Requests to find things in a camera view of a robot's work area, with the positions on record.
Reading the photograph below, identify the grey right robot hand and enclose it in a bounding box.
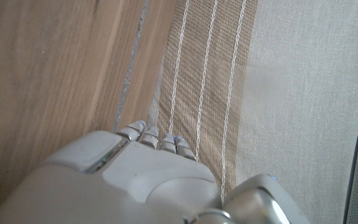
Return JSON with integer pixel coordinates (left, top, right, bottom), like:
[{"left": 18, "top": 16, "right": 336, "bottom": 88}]
[{"left": 0, "top": 120, "right": 310, "bottom": 224}]

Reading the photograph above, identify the beige striped curtain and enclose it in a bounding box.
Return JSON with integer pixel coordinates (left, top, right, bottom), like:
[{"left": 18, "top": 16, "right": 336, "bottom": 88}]
[{"left": 146, "top": 0, "right": 358, "bottom": 224}]

